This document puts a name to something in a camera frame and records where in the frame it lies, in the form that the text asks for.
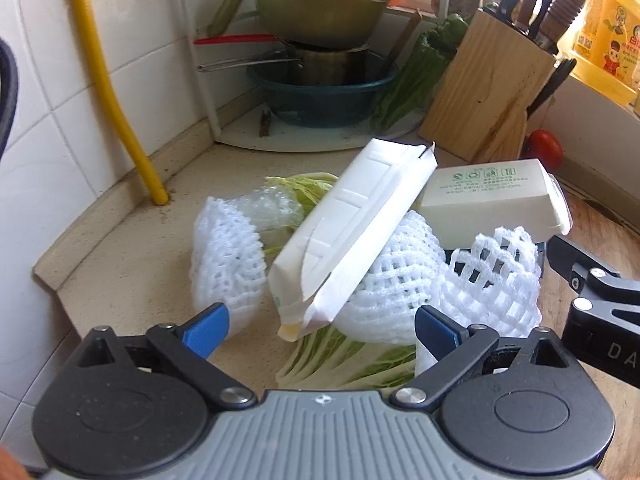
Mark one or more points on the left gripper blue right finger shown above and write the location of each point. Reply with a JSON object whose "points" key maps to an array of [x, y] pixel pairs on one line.
{"points": [[460, 353]]}

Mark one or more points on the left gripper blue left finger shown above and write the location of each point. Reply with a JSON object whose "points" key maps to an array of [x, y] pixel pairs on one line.
{"points": [[183, 352]]}

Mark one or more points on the white paper carton bag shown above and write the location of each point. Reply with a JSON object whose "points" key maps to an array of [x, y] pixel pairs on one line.
{"points": [[327, 256]]}

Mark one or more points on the white foam net right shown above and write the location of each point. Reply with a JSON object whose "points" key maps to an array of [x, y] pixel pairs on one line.
{"points": [[496, 282]]}

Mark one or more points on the white foam net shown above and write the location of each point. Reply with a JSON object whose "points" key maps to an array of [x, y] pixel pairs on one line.
{"points": [[227, 263], [496, 282], [382, 307]]}

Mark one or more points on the white foam net middle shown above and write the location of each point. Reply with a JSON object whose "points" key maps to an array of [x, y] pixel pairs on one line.
{"points": [[382, 307]]}

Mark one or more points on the white foam net left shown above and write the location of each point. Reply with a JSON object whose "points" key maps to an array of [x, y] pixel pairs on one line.
{"points": [[227, 263]]}

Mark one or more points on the white plastic takeout box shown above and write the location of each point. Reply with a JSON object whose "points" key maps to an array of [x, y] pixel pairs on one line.
{"points": [[459, 203]]}

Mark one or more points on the red tomato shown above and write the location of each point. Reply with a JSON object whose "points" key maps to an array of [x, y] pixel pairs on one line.
{"points": [[544, 146]]}

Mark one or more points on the white corner shelf rack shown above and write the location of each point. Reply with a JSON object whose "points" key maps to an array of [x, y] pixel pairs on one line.
{"points": [[234, 105]]}

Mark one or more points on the wooden knife block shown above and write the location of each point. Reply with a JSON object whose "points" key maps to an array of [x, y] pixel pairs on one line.
{"points": [[479, 112]]}

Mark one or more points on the black scissors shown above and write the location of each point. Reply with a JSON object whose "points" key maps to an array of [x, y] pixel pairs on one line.
{"points": [[559, 75]]}

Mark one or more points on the green vegetable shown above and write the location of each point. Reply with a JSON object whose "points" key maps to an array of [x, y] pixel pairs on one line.
{"points": [[429, 58]]}

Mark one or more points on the teal plastic basin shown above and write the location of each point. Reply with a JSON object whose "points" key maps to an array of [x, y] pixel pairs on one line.
{"points": [[320, 106]]}

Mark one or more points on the yellow bottle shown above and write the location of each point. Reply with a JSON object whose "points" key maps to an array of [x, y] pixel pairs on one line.
{"points": [[605, 40]]}

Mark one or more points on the stainless steel pot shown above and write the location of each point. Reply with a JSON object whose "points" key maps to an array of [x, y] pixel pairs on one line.
{"points": [[314, 67]]}

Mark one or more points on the olive green bowl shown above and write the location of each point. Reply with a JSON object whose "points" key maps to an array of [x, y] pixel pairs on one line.
{"points": [[325, 24]]}

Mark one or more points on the red handled utensil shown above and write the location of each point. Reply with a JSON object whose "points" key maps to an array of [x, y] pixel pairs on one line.
{"points": [[235, 39]]}

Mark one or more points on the wooden handled knife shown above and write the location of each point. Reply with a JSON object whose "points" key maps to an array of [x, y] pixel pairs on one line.
{"points": [[560, 15]]}

